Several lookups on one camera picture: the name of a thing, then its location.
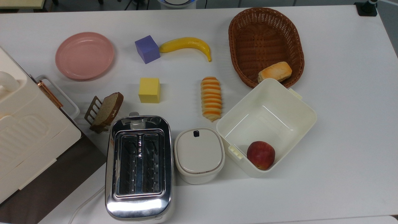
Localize purple cube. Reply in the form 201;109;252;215
135;35;161;64

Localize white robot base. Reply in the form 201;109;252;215
157;0;197;8

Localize yellow cube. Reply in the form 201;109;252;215
138;77;161;104

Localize pink round plate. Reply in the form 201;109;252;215
55;32;115;81

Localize orange striped spiral bread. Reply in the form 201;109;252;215
201;77;223;122

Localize cream lidded square container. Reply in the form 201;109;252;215
174;127;225;185

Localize yellow banana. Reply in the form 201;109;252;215
159;37;212;62

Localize cream open plastic box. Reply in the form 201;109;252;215
216;78;317;178

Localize red apple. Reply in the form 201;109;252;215
247;141;275;171

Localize golden bread roll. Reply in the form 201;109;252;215
258;61;293;83

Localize brown bread slice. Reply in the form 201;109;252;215
90;92;124;127

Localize brown wicker basket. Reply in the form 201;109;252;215
228;7;305;89

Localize brown toast rack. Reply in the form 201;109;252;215
84;96;109;134

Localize chrome two-slot toaster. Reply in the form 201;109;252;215
105;112;174;222

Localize cream white countertop appliance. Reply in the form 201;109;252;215
0;47;82;204

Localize pale yellow side table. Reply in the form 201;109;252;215
0;0;46;9

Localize white toaster power cable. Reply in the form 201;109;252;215
68;186;106;224

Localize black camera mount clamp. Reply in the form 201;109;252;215
354;0;378;17

